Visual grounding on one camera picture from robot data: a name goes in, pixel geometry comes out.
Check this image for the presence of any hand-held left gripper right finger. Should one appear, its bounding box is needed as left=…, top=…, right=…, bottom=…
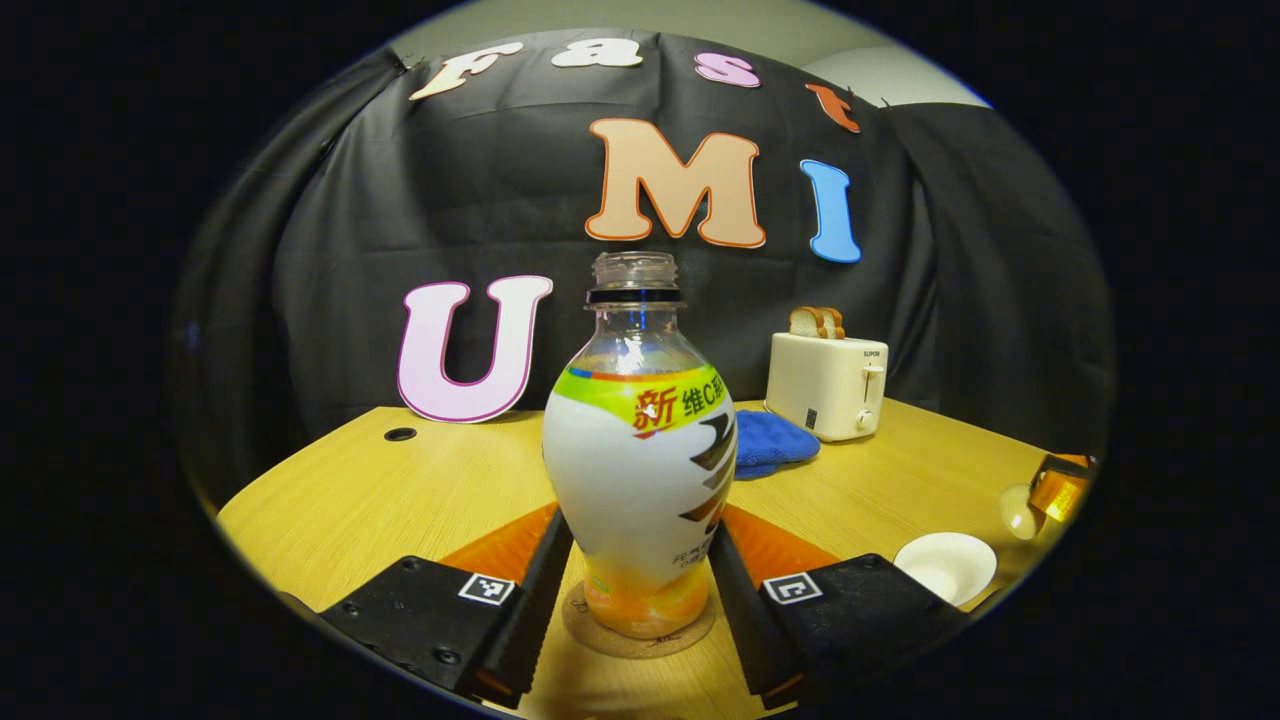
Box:
left=708, top=505, right=971, bottom=711

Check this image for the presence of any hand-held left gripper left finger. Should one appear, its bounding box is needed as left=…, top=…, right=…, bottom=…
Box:
left=320, top=503, right=576, bottom=709

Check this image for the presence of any cream teacup lid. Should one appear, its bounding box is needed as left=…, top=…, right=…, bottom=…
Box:
left=1000, top=484, right=1048, bottom=542

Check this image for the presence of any round wooden coaster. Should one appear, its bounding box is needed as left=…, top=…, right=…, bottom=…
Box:
left=561, top=580, right=718, bottom=659

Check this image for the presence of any cream ceramic teacup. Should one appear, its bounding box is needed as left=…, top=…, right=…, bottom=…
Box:
left=893, top=532, right=999, bottom=608

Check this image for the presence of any clear labelled water bottle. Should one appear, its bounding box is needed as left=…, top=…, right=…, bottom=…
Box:
left=542, top=251, right=738, bottom=640

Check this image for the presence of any blue towel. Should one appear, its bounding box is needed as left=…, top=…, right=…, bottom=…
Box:
left=733, top=409, right=821, bottom=481

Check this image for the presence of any white toaster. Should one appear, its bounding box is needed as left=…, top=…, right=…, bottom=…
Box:
left=765, top=332, right=890, bottom=443

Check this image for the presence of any black backdrop cloth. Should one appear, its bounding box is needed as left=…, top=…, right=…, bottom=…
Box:
left=175, top=28, right=1114, bottom=501

